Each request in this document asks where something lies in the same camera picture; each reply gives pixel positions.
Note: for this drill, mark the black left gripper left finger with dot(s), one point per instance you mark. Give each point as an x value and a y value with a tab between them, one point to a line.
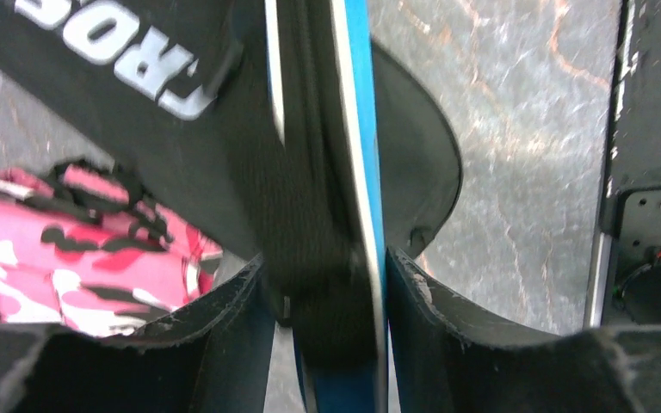
211	355

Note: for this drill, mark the blue Sport racket cover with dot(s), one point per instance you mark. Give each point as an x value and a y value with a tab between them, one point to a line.
318	213

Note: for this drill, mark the black Crossway racket cover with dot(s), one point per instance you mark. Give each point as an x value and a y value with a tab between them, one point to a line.
137	77

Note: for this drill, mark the pink camouflage cloth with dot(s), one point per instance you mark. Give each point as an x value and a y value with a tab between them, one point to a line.
90	249

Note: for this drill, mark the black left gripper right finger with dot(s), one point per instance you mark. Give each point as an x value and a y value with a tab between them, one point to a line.
452	355

